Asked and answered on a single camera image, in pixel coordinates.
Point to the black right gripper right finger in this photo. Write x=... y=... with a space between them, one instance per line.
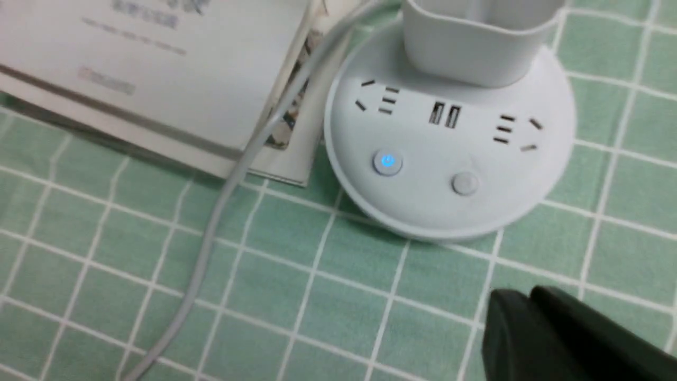
x=602 y=347

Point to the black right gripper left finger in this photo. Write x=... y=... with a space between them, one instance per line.
x=519 y=343

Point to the white desk lamp with base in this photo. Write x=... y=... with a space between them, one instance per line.
x=453 y=120

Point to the thin bottom booklet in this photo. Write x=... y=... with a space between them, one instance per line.
x=289 y=153

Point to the top self-driving textbook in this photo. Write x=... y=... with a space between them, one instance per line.
x=206 y=72

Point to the green checked tablecloth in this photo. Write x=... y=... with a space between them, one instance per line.
x=99 y=242

